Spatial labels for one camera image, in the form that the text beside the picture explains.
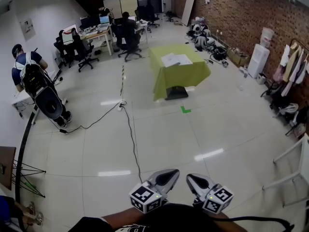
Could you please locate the black table base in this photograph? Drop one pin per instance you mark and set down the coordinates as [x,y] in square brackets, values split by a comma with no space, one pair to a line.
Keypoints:
[177,92]

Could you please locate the person's left forearm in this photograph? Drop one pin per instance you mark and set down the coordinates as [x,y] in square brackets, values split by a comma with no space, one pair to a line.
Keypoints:
[123,214]

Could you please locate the white water dispenser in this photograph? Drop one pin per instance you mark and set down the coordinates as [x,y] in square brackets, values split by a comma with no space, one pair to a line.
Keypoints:
[257,60]

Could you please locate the green tablecloth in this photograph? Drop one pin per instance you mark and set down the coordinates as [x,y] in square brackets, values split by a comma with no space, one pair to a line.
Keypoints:
[183,76]

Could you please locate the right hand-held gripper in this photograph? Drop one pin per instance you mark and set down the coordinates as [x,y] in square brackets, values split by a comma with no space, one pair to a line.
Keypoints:
[217,200]

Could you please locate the brown wooden board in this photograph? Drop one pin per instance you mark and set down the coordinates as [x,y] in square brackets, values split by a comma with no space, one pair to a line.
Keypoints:
[6,165]

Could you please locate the white side desk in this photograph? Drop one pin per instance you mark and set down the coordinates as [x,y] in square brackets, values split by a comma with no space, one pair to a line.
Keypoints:
[21,99]

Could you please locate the white metal table frame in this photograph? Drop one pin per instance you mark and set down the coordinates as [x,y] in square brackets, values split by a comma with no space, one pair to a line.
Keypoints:
[300,168]

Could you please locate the black curved floor tube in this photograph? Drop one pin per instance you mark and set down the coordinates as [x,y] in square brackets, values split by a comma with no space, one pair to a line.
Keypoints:
[22,153]

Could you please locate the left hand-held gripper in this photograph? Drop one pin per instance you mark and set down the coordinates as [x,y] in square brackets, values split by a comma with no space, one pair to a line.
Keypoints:
[144,197]

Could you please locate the white wall poster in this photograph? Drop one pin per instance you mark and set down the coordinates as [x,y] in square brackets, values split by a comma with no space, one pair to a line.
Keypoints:
[28,29]

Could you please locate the cardboard box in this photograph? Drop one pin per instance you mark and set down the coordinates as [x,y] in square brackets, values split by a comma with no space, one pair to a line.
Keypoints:
[237,57]

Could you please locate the beige sneakers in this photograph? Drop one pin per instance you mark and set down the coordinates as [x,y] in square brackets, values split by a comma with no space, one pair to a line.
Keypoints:
[33,214]

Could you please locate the white narrow desk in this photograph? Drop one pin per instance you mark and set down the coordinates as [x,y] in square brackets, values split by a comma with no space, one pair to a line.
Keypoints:
[143,26]

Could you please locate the small white bin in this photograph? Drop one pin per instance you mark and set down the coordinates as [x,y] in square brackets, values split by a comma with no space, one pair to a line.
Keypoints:
[261,79]

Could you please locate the clothes rack with garments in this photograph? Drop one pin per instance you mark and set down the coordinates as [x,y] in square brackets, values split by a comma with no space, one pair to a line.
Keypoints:
[293,66]

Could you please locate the white book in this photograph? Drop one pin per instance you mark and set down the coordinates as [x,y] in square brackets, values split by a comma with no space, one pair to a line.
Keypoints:
[176,59]

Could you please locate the white leaning board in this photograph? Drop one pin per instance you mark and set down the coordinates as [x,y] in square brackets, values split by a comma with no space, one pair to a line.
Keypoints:
[188,10]

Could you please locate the laptop with blue screen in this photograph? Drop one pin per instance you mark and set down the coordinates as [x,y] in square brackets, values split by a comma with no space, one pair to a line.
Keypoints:
[104,20]

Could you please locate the pile of equipment and bags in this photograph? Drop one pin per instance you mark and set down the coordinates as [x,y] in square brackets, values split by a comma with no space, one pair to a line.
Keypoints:
[205,39]

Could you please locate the wooden office desk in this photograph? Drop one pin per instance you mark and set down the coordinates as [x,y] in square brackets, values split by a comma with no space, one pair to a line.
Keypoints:
[100,34]

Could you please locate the person's right forearm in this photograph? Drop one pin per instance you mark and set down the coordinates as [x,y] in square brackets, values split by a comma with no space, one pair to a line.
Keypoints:
[229,222]

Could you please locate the black computer monitor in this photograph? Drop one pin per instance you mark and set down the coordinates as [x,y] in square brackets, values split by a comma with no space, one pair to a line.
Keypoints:
[89,22]

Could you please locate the white power strip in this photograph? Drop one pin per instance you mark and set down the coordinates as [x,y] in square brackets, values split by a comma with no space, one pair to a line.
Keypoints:
[122,105]

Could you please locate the grey white backpack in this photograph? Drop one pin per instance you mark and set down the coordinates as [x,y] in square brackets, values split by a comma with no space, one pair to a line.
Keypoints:
[288,109]

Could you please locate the black office chair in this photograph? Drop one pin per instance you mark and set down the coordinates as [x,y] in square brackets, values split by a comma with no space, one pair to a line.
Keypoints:
[131,51]
[63,49]
[152,17]
[83,52]

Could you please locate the water dispenser bottle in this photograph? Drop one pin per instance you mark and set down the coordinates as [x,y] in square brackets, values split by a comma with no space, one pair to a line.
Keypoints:
[267,36]

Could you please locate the yellow black floor strip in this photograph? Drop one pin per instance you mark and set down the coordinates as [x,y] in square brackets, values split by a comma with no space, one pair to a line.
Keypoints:
[122,81]

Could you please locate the person's black shirt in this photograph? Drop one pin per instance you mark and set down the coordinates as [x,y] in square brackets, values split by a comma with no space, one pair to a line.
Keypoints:
[173,219]

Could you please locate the black tripod legs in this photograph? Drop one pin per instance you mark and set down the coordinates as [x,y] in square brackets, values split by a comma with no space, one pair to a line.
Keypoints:
[29,170]

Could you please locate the beige partition panels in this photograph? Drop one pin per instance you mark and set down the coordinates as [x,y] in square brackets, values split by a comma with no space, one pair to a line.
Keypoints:
[120,6]

